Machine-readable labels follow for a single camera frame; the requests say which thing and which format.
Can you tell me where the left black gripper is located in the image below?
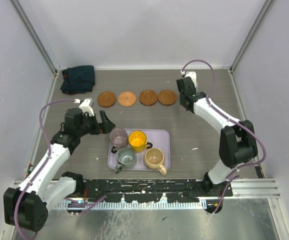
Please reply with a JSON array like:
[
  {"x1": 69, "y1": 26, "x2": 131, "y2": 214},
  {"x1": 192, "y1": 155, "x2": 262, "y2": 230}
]
[{"x1": 76, "y1": 111, "x2": 115, "y2": 138}]

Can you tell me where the brown wooden round coaster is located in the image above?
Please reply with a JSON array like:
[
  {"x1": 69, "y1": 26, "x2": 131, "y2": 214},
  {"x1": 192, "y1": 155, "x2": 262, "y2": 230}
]
[{"x1": 158, "y1": 89, "x2": 177, "y2": 106}]

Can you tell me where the light cork coaster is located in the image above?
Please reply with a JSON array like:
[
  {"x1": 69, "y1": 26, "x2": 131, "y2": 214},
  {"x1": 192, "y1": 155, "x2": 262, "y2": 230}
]
[{"x1": 118, "y1": 91, "x2": 137, "y2": 107}]

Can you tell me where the beige ceramic mug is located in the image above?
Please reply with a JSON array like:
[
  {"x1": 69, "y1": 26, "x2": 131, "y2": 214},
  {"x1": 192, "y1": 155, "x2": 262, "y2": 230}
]
[{"x1": 143, "y1": 148, "x2": 167, "y2": 176}]

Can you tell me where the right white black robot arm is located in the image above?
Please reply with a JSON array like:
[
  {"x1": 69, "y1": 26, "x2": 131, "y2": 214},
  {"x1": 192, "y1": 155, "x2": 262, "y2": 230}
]
[{"x1": 176, "y1": 76, "x2": 258, "y2": 197}]

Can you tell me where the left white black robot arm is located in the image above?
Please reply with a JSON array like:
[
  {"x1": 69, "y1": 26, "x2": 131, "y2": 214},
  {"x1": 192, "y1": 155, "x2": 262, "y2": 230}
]
[{"x1": 3, "y1": 108, "x2": 115, "y2": 233}]

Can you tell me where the dark brown wooden coaster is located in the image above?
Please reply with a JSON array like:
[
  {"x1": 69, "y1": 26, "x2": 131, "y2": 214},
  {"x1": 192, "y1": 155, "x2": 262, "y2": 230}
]
[{"x1": 139, "y1": 89, "x2": 158, "y2": 106}]

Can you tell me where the purple glass mug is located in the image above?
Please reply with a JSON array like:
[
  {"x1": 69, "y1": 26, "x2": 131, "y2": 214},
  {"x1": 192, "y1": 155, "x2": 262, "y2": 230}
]
[{"x1": 109, "y1": 128, "x2": 128, "y2": 154}]

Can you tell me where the yellow mug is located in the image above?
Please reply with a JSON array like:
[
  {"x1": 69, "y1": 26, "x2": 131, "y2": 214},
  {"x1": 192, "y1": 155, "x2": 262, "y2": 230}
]
[{"x1": 128, "y1": 130, "x2": 153, "y2": 153}]

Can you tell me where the grey ceramic mug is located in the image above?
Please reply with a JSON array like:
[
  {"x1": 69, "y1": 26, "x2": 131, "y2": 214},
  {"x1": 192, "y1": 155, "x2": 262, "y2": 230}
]
[{"x1": 114, "y1": 147, "x2": 137, "y2": 174}]

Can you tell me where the lavender plastic tray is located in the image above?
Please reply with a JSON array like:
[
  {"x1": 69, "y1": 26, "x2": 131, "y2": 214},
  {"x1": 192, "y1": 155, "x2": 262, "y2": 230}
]
[{"x1": 107, "y1": 129, "x2": 171, "y2": 171}]

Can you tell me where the dark blue folded cloth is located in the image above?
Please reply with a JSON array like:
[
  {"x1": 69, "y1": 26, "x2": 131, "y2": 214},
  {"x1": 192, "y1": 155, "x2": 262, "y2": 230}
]
[{"x1": 60, "y1": 65, "x2": 96, "y2": 95}]

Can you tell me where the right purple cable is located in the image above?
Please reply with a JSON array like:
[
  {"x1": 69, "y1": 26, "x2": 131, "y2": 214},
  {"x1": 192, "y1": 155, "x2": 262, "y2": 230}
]
[{"x1": 181, "y1": 59, "x2": 267, "y2": 215}]

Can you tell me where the purple cable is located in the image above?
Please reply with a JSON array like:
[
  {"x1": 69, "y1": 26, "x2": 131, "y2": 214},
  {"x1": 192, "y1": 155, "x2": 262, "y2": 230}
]
[
  {"x1": 14, "y1": 98, "x2": 107, "y2": 238},
  {"x1": 181, "y1": 59, "x2": 267, "y2": 215}
]

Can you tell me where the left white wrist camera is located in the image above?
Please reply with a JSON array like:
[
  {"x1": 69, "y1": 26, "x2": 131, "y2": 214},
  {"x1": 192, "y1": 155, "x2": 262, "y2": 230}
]
[{"x1": 74, "y1": 98, "x2": 95, "y2": 117}]

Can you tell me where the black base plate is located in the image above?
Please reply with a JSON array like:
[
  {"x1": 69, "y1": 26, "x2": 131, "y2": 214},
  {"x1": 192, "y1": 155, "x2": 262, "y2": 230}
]
[{"x1": 68, "y1": 179, "x2": 226, "y2": 204}]

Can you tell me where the white slotted cable duct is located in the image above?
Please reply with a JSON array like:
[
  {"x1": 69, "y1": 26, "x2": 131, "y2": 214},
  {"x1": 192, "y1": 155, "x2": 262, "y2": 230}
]
[{"x1": 51, "y1": 201, "x2": 208, "y2": 210}]

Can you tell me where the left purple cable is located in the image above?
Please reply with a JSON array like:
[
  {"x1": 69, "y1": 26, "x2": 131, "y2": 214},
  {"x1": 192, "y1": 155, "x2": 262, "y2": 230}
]
[{"x1": 14, "y1": 98, "x2": 107, "y2": 238}]

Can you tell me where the aluminium front rail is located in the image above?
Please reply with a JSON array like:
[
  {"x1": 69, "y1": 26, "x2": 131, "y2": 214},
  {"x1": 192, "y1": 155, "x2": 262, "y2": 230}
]
[{"x1": 13, "y1": 178, "x2": 281, "y2": 200}]

